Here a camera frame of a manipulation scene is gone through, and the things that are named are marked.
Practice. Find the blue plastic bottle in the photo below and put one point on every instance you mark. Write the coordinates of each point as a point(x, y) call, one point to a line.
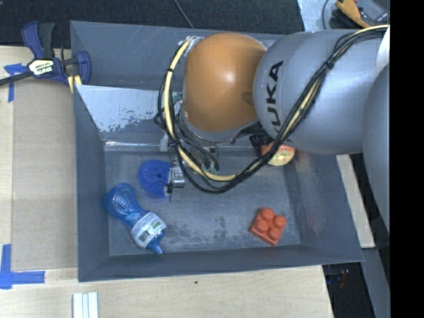
point(130, 212)

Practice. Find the orange toy brick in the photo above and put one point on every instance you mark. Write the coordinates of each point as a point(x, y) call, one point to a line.
point(269, 226)

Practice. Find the yellow and red apple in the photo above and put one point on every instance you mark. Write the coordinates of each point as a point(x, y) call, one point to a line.
point(283, 156)

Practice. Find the grey metal bin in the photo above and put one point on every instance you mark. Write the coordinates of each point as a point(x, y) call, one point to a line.
point(215, 217)

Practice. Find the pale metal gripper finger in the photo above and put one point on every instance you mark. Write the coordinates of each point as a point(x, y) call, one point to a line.
point(177, 182)
point(175, 171)

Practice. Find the blue mesh scrubber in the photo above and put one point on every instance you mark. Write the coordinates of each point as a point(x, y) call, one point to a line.
point(153, 177)

